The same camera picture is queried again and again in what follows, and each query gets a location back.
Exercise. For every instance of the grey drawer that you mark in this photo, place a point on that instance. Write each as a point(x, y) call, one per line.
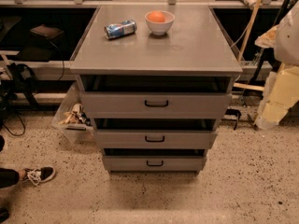
point(154, 163)
point(155, 139)
point(152, 105)

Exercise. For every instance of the black box on shelf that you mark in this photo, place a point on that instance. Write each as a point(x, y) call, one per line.
point(47, 32)

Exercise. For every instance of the clear plastic bin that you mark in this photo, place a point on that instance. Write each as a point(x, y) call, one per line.
point(70, 118)

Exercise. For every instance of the blue crushed soda can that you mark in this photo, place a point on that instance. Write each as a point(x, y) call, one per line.
point(116, 30)

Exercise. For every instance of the orange fruit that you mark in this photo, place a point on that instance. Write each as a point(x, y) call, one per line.
point(156, 16)

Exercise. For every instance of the person's dark trouser leg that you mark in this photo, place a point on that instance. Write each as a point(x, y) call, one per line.
point(8, 177)

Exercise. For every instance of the grey bottom drawer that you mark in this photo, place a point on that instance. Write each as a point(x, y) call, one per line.
point(154, 163)

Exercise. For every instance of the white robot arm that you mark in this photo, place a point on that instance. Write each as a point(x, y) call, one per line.
point(281, 91)

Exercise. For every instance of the black white sneaker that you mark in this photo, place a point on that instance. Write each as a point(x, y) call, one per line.
point(38, 176)

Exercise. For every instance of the grey middle drawer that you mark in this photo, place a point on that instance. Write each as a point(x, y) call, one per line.
point(155, 139)

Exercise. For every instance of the grey drawer cabinet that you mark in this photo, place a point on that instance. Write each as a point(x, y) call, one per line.
point(192, 57)

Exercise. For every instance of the white bowl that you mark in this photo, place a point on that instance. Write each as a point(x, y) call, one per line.
point(160, 28)

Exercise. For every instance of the grey top drawer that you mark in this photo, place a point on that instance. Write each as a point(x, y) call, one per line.
point(152, 105)

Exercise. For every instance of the wooden stick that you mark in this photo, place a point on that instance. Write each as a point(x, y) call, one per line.
point(248, 31)

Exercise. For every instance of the black wheel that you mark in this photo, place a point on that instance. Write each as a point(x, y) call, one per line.
point(4, 214)

